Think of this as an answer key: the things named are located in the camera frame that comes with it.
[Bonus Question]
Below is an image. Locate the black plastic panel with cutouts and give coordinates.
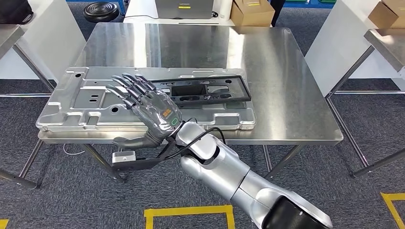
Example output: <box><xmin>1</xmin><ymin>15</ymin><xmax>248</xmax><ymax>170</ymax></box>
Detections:
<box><xmin>151</xmin><ymin>74</ymin><xmax>253</xmax><ymax>110</ymax></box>

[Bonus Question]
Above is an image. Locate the black ribbed round part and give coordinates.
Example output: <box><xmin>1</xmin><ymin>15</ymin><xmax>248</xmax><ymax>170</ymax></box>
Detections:
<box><xmin>83</xmin><ymin>1</ymin><xmax>120</xmax><ymax>23</ymax></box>

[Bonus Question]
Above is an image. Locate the black upright object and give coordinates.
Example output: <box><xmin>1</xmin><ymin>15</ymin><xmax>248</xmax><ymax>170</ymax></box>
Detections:
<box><xmin>270</xmin><ymin>0</ymin><xmax>287</xmax><ymax>28</ymax></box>

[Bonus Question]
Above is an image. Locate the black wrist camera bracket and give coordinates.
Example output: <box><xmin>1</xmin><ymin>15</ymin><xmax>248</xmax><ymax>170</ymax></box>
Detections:
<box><xmin>111</xmin><ymin>139</ymin><xmax>177</xmax><ymax>174</ymax></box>

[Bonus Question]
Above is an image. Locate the brown cardboard box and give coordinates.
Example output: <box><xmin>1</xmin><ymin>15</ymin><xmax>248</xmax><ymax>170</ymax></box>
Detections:
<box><xmin>230</xmin><ymin>0</ymin><xmax>275</xmax><ymax>28</ymax></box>
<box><xmin>368</xmin><ymin>0</ymin><xmax>405</xmax><ymax>30</ymax></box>

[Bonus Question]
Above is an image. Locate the grey laptop with yellow sticker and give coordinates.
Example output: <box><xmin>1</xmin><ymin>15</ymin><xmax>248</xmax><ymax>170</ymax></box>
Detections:
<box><xmin>155</xmin><ymin>0</ymin><xmax>214</xmax><ymax>20</ymax></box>

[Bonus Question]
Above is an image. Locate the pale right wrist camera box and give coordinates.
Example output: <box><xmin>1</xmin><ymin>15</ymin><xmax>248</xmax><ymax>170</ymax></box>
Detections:
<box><xmin>112</xmin><ymin>151</ymin><xmax>137</xmax><ymax>164</ymax></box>

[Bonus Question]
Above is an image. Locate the white desk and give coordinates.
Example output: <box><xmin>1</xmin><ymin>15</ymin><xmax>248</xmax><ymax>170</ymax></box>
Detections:
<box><xmin>123</xmin><ymin>0</ymin><xmax>273</xmax><ymax>27</ymax></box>

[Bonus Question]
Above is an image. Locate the black desk cable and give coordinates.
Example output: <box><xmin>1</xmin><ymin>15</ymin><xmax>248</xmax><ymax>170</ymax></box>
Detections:
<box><xmin>124</xmin><ymin>11</ymin><xmax>220</xmax><ymax>20</ymax></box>

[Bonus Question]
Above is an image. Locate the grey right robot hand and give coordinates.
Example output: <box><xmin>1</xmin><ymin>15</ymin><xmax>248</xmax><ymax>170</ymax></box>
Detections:
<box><xmin>106</xmin><ymin>73</ymin><xmax>183</xmax><ymax>151</ymax></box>

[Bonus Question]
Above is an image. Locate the white partition panel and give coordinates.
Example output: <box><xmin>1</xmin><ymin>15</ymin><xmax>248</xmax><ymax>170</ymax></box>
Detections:
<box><xmin>0</xmin><ymin>0</ymin><xmax>87</xmax><ymax>84</ymax></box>
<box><xmin>304</xmin><ymin>0</ymin><xmax>405</xmax><ymax>97</ymax></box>

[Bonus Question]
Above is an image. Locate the yellow floor tape square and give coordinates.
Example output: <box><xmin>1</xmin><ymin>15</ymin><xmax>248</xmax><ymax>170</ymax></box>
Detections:
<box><xmin>144</xmin><ymin>205</ymin><xmax>236</xmax><ymax>229</ymax></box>
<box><xmin>380</xmin><ymin>192</ymin><xmax>405</xmax><ymax>229</ymax></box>

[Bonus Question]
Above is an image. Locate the white power cable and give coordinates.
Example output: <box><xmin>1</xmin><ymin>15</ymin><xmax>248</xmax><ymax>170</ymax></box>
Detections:
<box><xmin>63</xmin><ymin>144</ymin><xmax>86</xmax><ymax>156</ymax></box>

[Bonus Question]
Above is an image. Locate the black bag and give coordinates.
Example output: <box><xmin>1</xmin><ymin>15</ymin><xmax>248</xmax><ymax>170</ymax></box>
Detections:
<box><xmin>0</xmin><ymin>0</ymin><xmax>34</xmax><ymax>25</ymax></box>

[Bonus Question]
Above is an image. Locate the grey stamped metal plate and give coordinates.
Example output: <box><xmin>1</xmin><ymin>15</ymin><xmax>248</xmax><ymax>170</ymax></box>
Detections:
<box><xmin>35</xmin><ymin>66</ymin><xmax>257</xmax><ymax>133</ymax></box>

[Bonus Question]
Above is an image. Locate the stainless steel workbench table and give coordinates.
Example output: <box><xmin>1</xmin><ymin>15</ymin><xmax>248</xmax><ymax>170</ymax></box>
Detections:
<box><xmin>0</xmin><ymin>24</ymin><xmax>57</xmax><ymax>94</ymax></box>
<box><xmin>326</xmin><ymin>28</ymin><xmax>405</xmax><ymax>179</ymax></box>
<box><xmin>0</xmin><ymin>22</ymin><xmax>344</xmax><ymax>190</ymax></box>

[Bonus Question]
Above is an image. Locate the white cylindrical bottle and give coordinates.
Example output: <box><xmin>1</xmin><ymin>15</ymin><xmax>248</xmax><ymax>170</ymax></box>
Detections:
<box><xmin>219</xmin><ymin>0</ymin><xmax>234</xmax><ymax>21</ymax></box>

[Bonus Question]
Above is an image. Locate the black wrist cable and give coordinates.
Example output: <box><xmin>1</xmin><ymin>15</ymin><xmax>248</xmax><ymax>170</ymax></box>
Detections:
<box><xmin>158</xmin><ymin>117</ymin><xmax>226</xmax><ymax>162</ymax></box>

